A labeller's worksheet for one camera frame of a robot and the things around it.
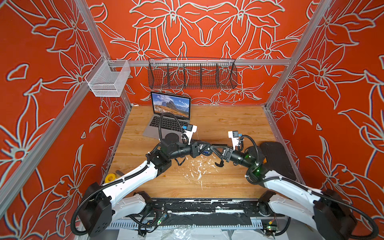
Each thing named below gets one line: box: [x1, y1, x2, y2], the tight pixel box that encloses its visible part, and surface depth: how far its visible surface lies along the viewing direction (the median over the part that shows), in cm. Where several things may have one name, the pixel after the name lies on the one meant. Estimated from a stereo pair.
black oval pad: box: [259, 141, 296, 181], surface depth 87 cm
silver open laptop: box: [143, 91, 192, 140], surface depth 108 cm
